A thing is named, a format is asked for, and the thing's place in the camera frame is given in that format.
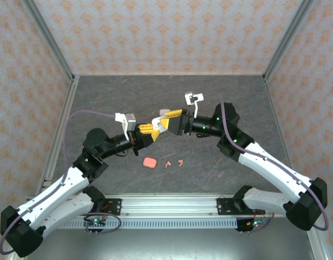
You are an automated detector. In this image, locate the short aluminium frame post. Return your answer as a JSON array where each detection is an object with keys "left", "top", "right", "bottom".
[{"left": 306, "top": 230, "right": 328, "bottom": 260}]

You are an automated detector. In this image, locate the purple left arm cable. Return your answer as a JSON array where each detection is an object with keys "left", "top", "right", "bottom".
[{"left": 0, "top": 109, "right": 122, "bottom": 256}]

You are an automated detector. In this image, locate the brushed metal panel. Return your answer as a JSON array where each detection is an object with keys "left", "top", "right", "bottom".
[{"left": 24, "top": 229, "right": 317, "bottom": 260}]

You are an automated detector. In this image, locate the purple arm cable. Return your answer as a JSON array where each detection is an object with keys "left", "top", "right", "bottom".
[
  {"left": 203, "top": 93, "right": 329, "bottom": 234},
  {"left": 0, "top": 109, "right": 122, "bottom": 256}
]

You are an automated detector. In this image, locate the small circuit board with LED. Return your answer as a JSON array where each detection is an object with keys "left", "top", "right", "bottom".
[
  {"left": 83, "top": 218, "right": 107, "bottom": 231},
  {"left": 246, "top": 218, "right": 270, "bottom": 228}
]

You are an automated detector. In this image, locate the aluminium corner post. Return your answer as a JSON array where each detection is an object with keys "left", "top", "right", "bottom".
[
  {"left": 22, "top": 0, "right": 76, "bottom": 82},
  {"left": 262, "top": 0, "right": 316, "bottom": 82}
]

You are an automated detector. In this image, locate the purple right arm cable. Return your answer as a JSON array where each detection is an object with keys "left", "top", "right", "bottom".
[{"left": 203, "top": 93, "right": 329, "bottom": 234}]

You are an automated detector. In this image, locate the aluminium side rail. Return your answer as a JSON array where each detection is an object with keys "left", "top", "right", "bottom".
[
  {"left": 36, "top": 75, "right": 80, "bottom": 196},
  {"left": 263, "top": 75, "right": 293, "bottom": 170}
]

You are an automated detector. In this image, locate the wide aluminium base rail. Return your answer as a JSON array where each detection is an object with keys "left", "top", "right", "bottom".
[{"left": 25, "top": 193, "right": 318, "bottom": 217}]

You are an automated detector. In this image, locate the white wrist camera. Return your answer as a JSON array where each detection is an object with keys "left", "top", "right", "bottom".
[
  {"left": 184, "top": 92, "right": 204, "bottom": 120},
  {"left": 114, "top": 112, "right": 136, "bottom": 140}
]

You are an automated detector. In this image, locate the grey slotted cable duct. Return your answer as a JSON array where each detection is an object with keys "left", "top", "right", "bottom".
[{"left": 56, "top": 218, "right": 239, "bottom": 230}]

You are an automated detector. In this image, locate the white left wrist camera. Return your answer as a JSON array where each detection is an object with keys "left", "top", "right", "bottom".
[{"left": 114, "top": 112, "right": 136, "bottom": 140}]

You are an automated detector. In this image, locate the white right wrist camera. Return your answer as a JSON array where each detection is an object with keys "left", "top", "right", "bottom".
[{"left": 184, "top": 92, "right": 204, "bottom": 120}]

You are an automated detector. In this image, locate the pink earbud charging case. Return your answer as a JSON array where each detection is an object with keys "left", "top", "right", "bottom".
[{"left": 142, "top": 157, "right": 158, "bottom": 168}]

